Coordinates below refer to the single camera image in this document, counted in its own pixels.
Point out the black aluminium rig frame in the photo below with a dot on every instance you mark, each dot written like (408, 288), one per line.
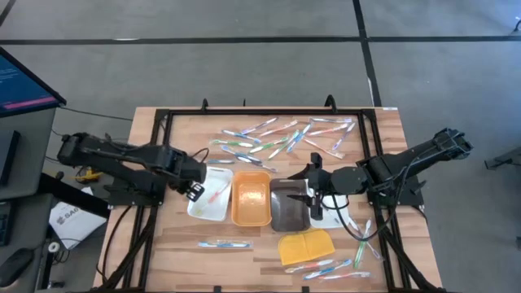
(264, 112)

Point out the black flat device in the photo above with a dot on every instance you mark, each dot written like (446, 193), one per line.
(8, 156)

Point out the green toothbrush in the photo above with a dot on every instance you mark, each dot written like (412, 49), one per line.
(361, 246)
(283, 145)
(233, 143)
(268, 145)

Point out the black keyboard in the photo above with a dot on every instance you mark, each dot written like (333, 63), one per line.
(4, 224)

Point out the orange plastic bin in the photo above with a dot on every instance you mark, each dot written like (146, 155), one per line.
(250, 203)

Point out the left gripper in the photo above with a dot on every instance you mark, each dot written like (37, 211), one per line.
(189, 171)

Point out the red toothbrush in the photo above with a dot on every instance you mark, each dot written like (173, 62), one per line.
(278, 128)
(213, 197)
(309, 265)
(346, 275)
(327, 130)
(321, 148)

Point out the monitor with blue screen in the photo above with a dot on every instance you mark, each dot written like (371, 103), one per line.
(20, 87)

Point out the black computer mouse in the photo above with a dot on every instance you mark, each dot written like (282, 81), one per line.
(14, 266)

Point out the grey translucent plastic bin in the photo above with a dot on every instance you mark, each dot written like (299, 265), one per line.
(289, 217)

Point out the yellow folded cloth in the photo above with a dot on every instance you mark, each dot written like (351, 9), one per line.
(305, 248)

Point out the white tape roll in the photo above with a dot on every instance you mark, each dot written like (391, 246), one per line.
(53, 247)

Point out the grey desk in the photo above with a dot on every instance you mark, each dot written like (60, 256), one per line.
(32, 122)

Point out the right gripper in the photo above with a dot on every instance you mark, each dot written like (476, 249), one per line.
(319, 183)

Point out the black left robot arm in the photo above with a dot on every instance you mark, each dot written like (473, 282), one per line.
(122, 152)

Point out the black desk beam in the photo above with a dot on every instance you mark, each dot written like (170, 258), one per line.
(69, 193)

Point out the white plastic bin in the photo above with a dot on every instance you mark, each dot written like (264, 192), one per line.
(221, 178)
(335, 220)

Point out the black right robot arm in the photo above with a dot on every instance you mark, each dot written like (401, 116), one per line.
(407, 156)

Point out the white table label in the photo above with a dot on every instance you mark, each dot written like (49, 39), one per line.
(389, 108)

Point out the white printed box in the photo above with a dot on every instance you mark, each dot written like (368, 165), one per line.
(75, 224)

